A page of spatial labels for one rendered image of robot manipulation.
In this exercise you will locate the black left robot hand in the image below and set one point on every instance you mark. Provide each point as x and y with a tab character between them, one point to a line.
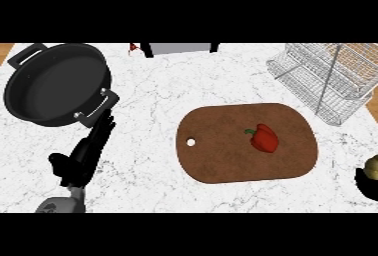
88	151

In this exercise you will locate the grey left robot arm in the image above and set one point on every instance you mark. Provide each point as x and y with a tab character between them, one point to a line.
61	202

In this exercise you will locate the brown wooden cutting board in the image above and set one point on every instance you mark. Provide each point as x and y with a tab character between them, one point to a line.
231	153

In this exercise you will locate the yellow-green squash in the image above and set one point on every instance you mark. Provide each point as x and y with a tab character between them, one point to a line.
372	167

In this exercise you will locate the small red object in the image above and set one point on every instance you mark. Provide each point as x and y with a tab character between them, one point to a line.
133	48

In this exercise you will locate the grey and black appliance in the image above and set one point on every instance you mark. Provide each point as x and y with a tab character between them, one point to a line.
178	48

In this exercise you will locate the red bell pepper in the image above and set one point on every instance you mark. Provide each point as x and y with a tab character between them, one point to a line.
266	139

